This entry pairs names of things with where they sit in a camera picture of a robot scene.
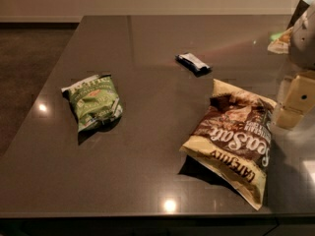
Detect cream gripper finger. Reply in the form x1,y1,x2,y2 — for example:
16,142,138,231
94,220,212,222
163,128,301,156
275,70,315,130

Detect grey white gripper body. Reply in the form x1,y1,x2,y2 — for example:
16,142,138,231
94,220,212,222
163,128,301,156
289,3,315,70

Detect blueberry rxbar dark wrapper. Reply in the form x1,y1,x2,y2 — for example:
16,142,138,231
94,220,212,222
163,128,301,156
175,53,212,77

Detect crumpled snack bag background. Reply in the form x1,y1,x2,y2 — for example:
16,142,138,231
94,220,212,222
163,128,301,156
267,28,292,54

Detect brown sea salt chip bag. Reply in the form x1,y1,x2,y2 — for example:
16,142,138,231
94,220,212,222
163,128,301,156
180,80,276,209

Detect green jalapeno chip bag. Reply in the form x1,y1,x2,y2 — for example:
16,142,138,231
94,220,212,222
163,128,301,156
61,75,123,132

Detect dark object at corner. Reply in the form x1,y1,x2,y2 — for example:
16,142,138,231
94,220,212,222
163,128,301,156
287,0,309,28

